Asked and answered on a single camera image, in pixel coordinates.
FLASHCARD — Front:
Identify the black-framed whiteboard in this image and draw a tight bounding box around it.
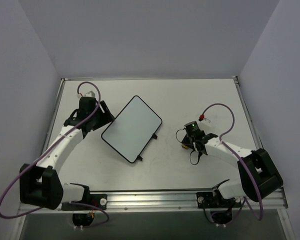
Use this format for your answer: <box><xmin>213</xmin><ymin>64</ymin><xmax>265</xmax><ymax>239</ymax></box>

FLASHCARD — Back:
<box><xmin>101</xmin><ymin>95</ymin><xmax>163</xmax><ymax>164</ymax></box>

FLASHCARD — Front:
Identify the aluminium front frame rail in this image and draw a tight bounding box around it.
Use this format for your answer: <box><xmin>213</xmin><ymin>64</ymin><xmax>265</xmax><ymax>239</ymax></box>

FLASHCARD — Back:
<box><xmin>17</xmin><ymin>188</ymin><xmax>288</xmax><ymax>214</ymax></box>

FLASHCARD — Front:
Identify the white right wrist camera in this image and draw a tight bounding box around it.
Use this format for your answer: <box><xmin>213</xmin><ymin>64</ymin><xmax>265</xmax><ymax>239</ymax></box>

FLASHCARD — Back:
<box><xmin>198</xmin><ymin>114</ymin><xmax>211</xmax><ymax>123</ymax></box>

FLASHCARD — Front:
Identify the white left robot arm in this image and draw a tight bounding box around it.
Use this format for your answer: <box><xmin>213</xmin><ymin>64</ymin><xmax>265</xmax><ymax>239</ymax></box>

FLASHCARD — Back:
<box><xmin>19</xmin><ymin>96</ymin><xmax>115</xmax><ymax>210</ymax></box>

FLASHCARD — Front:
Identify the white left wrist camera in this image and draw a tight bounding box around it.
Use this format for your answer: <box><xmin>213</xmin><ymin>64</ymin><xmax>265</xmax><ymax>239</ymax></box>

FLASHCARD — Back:
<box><xmin>77</xmin><ymin>90</ymin><xmax>96</xmax><ymax>99</ymax></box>

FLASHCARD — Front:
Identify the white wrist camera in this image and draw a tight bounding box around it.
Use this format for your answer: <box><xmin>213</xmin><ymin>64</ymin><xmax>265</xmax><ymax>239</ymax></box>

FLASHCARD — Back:
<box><xmin>77</xmin><ymin>90</ymin><xmax>96</xmax><ymax>99</ymax></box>
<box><xmin>198</xmin><ymin>114</ymin><xmax>211</xmax><ymax>123</ymax></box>

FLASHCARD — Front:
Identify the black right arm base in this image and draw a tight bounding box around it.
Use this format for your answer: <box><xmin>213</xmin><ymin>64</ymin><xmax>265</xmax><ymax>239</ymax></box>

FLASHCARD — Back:
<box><xmin>196</xmin><ymin>190</ymin><xmax>242</xmax><ymax>226</ymax></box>

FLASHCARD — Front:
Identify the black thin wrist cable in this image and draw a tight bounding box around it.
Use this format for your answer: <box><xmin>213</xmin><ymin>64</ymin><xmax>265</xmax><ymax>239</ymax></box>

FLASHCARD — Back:
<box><xmin>175</xmin><ymin>128</ymin><xmax>205</xmax><ymax>166</ymax></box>

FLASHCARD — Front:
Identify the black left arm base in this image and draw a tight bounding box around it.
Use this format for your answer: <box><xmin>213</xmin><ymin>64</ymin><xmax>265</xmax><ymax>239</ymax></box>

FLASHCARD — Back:
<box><xmin>69</xmin><ymin>193</ymin><xmax>110</xmax><ymax>229</ymax></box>

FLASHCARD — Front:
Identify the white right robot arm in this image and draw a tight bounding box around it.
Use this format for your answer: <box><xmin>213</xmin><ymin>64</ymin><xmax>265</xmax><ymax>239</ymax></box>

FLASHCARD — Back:
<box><xmin>181</xmin><ymin>121</ymin><xmax>284</xmax><ymax>207</ymax></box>

